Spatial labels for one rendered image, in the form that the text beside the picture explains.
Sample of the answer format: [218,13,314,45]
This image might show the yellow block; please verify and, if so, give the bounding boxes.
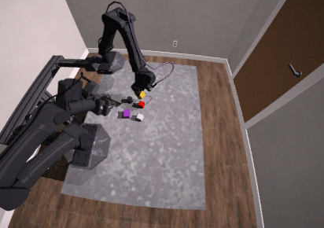
[134,91,145,99]

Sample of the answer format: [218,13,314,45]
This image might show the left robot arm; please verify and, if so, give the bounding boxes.
[98,7,156,85]

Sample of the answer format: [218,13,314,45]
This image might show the white cube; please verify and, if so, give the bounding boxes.
[136,114,144,121]

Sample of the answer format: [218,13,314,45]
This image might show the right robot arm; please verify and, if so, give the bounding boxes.
[0,80,98,211]

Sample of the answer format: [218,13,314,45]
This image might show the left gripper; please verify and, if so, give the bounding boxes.
[131,79,153,96]

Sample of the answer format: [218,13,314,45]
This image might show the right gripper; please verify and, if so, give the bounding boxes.
[80,83,116,116]

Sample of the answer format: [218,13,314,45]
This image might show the purple block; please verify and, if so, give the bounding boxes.
[123,109,130,119]

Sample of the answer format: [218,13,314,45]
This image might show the red cube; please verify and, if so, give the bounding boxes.
[138,101,145,108]

